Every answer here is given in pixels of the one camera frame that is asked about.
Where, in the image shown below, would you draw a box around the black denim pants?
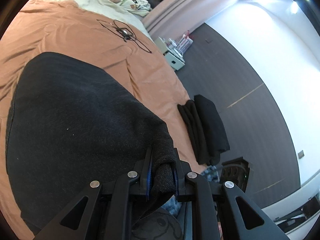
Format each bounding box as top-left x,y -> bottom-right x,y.
5,52 -> 176,233

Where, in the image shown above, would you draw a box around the folded black garment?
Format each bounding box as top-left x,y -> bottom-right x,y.
177,95 -> 230,166

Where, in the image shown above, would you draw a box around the white bedside cabinet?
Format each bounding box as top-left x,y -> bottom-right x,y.
155,37 -> 185,71

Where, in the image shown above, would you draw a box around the orange bed blanket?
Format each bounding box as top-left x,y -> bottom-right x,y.
0,0 -> 201,240

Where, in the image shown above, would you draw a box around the pink curtain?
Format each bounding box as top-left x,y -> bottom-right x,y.
142,0 -> 239,40

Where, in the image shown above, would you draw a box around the black wire on bed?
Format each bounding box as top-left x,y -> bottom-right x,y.
96,19 -> 153,54

